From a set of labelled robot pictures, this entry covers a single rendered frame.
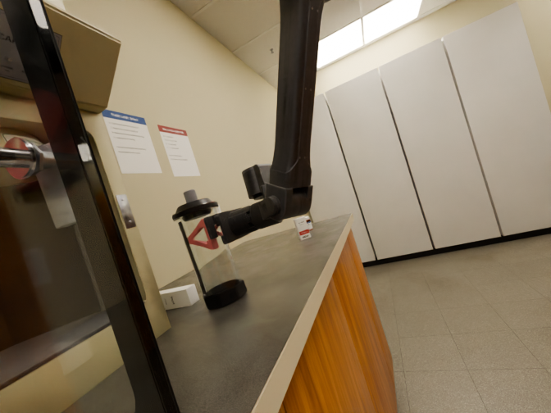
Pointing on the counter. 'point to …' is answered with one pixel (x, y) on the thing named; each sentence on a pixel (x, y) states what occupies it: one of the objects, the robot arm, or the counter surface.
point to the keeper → (125, 211)
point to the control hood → (86, 57)
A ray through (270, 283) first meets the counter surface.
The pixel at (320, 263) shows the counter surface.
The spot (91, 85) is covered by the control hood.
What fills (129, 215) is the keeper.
